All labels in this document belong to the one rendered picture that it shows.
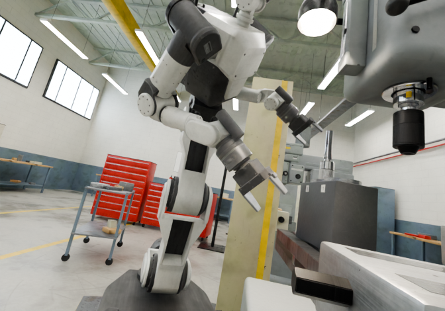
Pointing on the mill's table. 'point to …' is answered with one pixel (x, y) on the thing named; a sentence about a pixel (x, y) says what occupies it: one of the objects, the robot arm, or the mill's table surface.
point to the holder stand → (338, 213)
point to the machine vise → (383, 280)
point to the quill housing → (401, 42)
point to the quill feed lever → (396, 2)
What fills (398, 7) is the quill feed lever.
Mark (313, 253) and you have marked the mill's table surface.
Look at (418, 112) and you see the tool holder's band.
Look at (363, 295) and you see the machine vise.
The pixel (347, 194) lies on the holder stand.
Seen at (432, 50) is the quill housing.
